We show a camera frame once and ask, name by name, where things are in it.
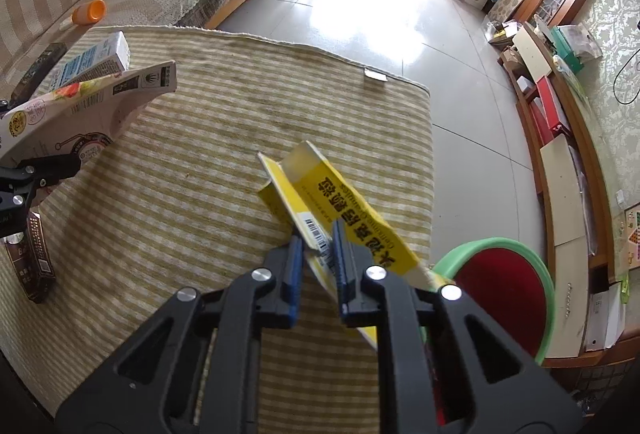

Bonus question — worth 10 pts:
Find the yellow cardboard box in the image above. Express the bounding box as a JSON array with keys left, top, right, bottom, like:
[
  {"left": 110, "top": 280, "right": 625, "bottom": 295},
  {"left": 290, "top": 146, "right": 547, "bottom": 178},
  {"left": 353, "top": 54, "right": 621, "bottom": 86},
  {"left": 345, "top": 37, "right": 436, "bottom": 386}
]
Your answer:
[{"left": 255, "top": 140, "right": 446, "bottom": 353}]

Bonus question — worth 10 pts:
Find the green red trash bin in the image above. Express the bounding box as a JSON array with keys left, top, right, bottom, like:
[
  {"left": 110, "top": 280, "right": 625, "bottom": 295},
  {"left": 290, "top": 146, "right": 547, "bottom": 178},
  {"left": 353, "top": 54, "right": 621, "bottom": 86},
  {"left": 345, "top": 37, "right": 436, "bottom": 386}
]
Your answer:
[{"left": 426, "top": 238, "right": 557, "bottom": 433}]

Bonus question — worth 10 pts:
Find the brown snack packet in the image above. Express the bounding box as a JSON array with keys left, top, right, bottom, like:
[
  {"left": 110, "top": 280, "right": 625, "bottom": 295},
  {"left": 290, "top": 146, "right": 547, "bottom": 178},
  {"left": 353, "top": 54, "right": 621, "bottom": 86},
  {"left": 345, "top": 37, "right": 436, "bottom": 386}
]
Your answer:
[{"left": 3, "top": 211, "right": 56, "bottom": 304}]

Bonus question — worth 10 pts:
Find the black remote control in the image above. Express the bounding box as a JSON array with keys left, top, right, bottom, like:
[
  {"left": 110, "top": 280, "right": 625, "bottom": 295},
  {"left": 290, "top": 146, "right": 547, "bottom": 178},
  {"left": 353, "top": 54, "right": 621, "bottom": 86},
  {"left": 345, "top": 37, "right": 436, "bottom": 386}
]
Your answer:
[{"left": 4, "top": 42, "right": 67, "bottom": 111}]

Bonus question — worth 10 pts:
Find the small blue white carton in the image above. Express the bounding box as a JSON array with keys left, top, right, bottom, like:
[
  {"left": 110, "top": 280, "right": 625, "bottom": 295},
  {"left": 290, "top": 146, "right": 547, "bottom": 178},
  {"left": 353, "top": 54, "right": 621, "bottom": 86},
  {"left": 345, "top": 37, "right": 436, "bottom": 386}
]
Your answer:
[{"left": 49, "top": 30, "right": 130, "bottom": 90}]

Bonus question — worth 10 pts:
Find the orange cap bottle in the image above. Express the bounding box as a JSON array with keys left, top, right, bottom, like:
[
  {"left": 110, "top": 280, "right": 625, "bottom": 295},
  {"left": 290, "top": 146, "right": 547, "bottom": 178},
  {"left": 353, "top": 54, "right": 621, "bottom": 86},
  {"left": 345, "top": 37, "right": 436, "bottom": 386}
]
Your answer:
[{"left": 60, "top": 0, "right": 106, "bottom": 30}]

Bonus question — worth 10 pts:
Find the wooden TV cabinet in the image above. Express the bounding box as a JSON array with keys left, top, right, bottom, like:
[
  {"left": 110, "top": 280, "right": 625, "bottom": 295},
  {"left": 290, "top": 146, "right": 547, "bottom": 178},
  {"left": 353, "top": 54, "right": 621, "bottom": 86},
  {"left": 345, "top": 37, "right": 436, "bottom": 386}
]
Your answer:
[{"left": 498, "top": 24, "right": 639, "bottom": 369}]

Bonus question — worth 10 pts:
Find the red flat box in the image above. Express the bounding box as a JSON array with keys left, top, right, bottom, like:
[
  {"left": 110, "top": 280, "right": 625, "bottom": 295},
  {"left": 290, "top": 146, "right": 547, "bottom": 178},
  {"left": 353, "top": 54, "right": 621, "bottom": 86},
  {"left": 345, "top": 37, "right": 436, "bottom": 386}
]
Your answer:
[{"left": 536, "top": 76, "right": 572, "bottom": 136}]

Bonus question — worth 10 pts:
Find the chinese checkers board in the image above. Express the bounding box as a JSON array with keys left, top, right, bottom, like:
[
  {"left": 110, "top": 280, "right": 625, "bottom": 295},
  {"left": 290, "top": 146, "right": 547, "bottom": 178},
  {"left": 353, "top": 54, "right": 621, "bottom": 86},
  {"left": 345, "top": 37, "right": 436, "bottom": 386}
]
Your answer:
[{"left": 624, "top": 204, "right": 640, "bottom": 270}]

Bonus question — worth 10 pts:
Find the green storage box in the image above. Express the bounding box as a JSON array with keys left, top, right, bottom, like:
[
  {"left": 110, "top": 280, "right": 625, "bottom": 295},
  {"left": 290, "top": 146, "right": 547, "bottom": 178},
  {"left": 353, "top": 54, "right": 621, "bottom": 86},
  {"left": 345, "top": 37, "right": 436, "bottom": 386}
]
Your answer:
[{"left": 550, "top": 26, "right": 584, "bottom": 73}]

